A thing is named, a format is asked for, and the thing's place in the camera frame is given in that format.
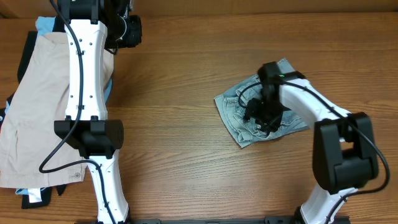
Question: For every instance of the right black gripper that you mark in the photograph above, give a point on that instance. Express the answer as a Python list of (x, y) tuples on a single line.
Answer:
[(253, 112)]

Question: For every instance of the light blue denim shorts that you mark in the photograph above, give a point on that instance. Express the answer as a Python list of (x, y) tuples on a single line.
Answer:
[(229, 105)]

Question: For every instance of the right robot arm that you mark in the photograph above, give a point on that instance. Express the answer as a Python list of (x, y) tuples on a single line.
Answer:
[(344, 157)]

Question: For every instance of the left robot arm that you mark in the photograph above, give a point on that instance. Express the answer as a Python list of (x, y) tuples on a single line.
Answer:
[(95, 28)]

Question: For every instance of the black garment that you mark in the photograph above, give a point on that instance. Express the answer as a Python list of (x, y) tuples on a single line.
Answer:
[(40, 197)]

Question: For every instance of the beige khaki shorts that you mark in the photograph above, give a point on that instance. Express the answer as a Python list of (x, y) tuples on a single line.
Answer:
[(27, 135)]

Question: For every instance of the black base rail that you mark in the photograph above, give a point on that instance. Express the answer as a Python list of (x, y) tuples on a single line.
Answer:
[(211, 221)]

